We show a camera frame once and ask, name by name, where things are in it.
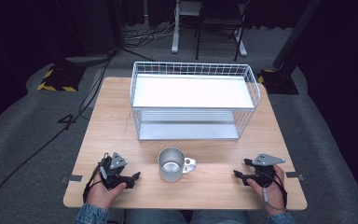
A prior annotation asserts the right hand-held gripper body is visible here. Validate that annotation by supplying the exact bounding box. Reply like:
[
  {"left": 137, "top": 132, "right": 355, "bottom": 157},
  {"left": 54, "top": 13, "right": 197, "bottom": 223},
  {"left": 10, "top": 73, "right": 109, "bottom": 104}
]
[{"left": 251, "top": 152, "right": 286, "bottom": 189}]

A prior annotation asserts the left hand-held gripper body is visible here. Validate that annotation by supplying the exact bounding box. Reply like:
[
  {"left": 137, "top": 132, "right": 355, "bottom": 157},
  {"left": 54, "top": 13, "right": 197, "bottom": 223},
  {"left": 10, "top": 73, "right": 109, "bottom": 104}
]
[{"left": 98, "top": 151, "right": 129, "bottom": 190}]

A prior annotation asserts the person's right hand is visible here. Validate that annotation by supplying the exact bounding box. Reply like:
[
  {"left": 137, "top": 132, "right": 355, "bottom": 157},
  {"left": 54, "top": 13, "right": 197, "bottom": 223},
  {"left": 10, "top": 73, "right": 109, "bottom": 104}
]
[{"left": 246, "top": 164, "right": 286, "bottom": 217}]

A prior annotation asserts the person's left hand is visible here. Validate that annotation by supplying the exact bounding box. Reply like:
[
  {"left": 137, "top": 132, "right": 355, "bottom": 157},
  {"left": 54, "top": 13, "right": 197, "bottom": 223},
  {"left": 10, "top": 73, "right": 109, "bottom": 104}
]
[{"left": 85, "top": 172, "right": 128, "bottom": 210}]

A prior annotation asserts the grey tape strip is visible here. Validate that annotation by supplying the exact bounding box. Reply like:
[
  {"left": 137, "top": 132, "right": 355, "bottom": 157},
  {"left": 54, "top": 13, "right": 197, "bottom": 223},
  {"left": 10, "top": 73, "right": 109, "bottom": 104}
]
[
  {"left": 285, "top": 171, "right": 306, "bottom": 182},
  {"left": 61, "top": 175, "right": 84, "bottom": 184}
]

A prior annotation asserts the silver metal cup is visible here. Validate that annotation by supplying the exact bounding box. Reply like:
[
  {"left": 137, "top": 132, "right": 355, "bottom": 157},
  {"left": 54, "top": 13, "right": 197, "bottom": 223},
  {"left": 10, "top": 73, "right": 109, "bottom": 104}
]
[{"left": 157, "top": 147, "right": 198, "bottom": 183}]

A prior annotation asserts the black yellow striped stand base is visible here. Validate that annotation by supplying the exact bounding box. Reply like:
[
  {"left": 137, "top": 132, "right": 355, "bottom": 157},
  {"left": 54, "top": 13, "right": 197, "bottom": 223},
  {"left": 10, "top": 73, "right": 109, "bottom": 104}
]
[
  {"left": 36, "top": 63, "right": 87, "bottom": 93},
  {"left": 257, "top": 68, "right": 300, "bottom": 95}
]

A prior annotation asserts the dark slanted stand pole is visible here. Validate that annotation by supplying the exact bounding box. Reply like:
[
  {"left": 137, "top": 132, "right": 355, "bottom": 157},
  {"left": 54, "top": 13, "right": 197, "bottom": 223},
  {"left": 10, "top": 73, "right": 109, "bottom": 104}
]
[{"left": 272, "top": 0, "right": 324, "bottom": 70}]

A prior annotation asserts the black metal chair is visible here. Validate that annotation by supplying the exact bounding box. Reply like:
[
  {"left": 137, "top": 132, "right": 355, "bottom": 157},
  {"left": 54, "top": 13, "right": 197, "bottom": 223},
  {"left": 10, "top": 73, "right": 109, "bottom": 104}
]
[{"left": 194, "top": 0, "right": 254, "bottom": 63}]

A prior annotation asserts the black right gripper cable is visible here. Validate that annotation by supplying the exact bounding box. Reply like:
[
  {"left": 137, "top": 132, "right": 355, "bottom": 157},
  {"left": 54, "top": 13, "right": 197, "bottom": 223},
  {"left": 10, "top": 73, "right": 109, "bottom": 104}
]
[{"left": 261, "top": 169, "right": 289, "bottom": 213}]

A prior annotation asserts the long black floor cable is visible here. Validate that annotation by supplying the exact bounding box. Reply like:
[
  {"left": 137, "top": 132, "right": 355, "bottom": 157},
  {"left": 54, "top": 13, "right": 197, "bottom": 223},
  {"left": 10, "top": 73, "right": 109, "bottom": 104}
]
[{"left": 0, "top": 50, "right": 117, "bottom": 217}]

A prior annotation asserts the white wire shelf rack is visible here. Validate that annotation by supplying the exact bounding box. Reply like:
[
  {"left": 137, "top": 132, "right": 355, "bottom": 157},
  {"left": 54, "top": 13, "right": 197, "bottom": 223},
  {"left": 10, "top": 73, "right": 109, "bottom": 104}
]
[{"left": 130, "top": 61, "right": 262, "bottom": 142}]

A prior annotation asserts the bundle of floor cables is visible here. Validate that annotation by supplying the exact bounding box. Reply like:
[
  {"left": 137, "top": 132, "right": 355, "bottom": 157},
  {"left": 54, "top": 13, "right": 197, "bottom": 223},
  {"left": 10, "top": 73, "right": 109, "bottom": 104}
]
[{"left": 123, "top": 18, "right": 181, "bottom": 43}]

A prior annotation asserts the white metal desk frame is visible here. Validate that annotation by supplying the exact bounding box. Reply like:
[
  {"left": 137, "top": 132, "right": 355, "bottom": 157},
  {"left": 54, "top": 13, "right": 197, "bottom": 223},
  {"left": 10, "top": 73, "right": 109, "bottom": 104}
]
[{"left": 171, "top": 0, "right": 248, "bottom": 58}]

